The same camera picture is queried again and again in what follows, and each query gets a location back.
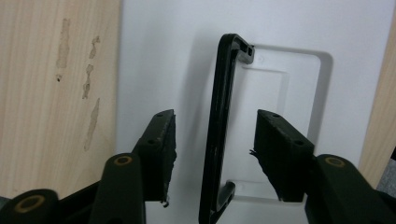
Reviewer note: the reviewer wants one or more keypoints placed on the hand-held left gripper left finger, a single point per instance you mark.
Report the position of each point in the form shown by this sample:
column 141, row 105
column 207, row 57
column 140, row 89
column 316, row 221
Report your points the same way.
column 155, row 155

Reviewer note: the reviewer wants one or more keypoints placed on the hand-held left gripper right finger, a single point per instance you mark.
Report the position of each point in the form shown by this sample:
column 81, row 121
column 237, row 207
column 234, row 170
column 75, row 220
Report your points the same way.
column 283, row 155

